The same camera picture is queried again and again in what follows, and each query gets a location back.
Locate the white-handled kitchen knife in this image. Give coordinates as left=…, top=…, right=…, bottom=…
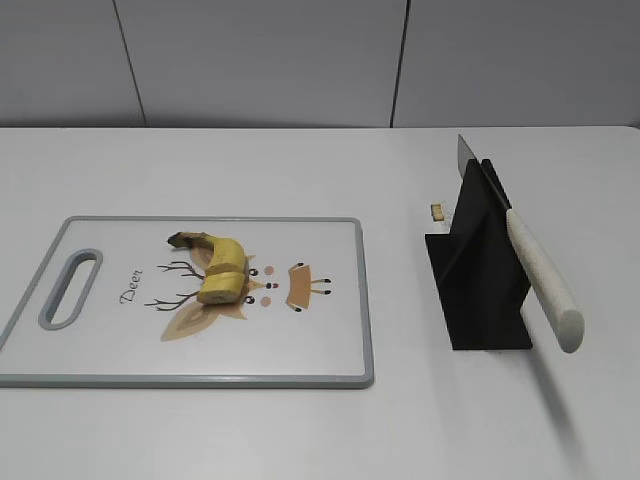
left=482, top=162, right=585, bottom=354

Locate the yellow banana end slice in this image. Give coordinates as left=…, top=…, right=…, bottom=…
left=196, top=272, right=246, bottom=305

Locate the yellow banana stem piece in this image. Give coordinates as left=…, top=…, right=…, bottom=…
left=167, top=232, right=247, bottom=276

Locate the small tan table inset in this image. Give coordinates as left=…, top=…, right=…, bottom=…
left=430, top=203, right=445, bottom=222

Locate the black knife stand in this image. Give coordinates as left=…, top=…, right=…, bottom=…
left=425, top=159, right=532, bottom=351

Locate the white grey-rimmed cutting board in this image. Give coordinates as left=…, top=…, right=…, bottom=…
left=1, top=216, right=374, bottom=389

